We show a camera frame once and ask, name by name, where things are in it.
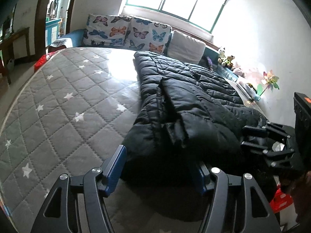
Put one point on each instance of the hanging clothes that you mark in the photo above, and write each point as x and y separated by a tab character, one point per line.
54	4

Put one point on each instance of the pink plush toy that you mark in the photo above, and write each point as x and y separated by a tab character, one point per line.
238	72

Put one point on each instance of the purple folded umbrella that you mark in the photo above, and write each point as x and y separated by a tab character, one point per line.
209	63

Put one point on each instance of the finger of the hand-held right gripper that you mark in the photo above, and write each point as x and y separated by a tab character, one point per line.
255	148
257	131

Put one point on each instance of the brown door frame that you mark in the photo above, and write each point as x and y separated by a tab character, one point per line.
40	17

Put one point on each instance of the grey star quilted mat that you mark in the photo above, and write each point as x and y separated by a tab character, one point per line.
60	116

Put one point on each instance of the wooden desk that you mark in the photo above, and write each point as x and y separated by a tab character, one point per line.
17	35

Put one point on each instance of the white cushion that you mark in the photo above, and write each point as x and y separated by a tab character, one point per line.
184	47

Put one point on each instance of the red plastic stool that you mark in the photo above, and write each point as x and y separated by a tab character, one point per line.
43	62
281	199

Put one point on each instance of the colourful pinwheel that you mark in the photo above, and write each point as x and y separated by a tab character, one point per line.
268	80

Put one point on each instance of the clear printed storage bag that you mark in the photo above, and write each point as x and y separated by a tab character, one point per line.
246	87

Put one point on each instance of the black puffer jacket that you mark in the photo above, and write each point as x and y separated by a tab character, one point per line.
194	102

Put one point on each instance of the person's right hand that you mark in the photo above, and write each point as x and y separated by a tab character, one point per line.
301	194

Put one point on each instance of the patterned cloth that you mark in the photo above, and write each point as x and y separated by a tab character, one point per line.
60	43

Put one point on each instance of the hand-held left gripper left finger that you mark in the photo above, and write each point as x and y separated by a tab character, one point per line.
114	172

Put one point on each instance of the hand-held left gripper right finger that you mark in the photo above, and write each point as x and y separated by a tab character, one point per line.
200	179

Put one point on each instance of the blue cabinet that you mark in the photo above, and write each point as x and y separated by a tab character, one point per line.
53	29

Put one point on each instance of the brown bear plush toy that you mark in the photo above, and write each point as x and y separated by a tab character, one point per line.
228	61

